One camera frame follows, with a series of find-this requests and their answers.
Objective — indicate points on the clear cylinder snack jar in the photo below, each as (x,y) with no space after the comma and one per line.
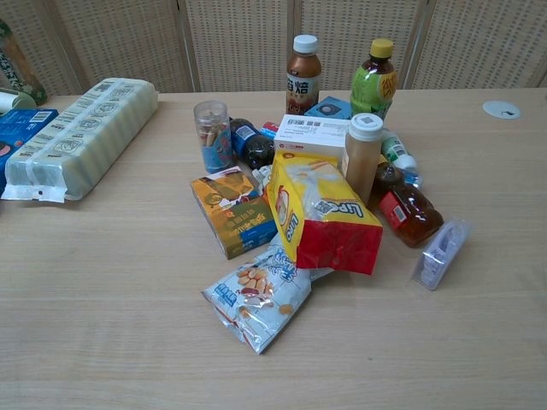
(211,136)

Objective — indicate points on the white blue peanut snack bag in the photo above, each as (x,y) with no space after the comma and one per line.
(252,299)

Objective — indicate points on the beige folding screen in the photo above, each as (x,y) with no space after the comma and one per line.
(239,42)

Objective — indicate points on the dark cola bottle blue label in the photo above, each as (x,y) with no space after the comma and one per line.
(252,147)

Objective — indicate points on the tan juice bottle white cap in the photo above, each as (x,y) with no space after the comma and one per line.
(359,162)

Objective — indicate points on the orange white snack pouch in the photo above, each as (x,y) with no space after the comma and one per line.
(261,177)

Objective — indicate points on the white round table grommet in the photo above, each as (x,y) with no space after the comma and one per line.
(502,109)

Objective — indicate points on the brown coffee bottle white cap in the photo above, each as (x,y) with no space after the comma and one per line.
(302,81)

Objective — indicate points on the green patterned tall bottle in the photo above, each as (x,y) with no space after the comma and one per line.
(17,68)

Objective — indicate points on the white cardboard box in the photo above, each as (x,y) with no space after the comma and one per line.
(309,134)

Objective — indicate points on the amber tea bottle red label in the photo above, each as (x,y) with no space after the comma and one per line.
(412,213)

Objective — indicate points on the light blue box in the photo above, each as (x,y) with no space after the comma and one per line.
(327,109)

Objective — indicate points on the dark blue box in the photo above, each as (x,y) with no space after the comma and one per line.
(17,128)

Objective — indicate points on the white green roll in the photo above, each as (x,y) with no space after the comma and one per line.
(13,100)

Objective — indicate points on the yellow green blue carton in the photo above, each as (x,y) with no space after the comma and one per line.
(237,213)

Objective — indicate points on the long pale yellow wrapped pack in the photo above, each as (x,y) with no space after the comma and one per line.
(81,136)

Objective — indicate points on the yellow red Lipo snack bag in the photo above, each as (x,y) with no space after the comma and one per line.
(325,213)

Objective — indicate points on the clear plastic blister pack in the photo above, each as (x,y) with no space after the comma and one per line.
(442,252)

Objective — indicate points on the red blue small packet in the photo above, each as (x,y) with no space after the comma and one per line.
(270,129)

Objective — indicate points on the green tea bottle yellow cap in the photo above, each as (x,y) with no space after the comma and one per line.
(371,87)

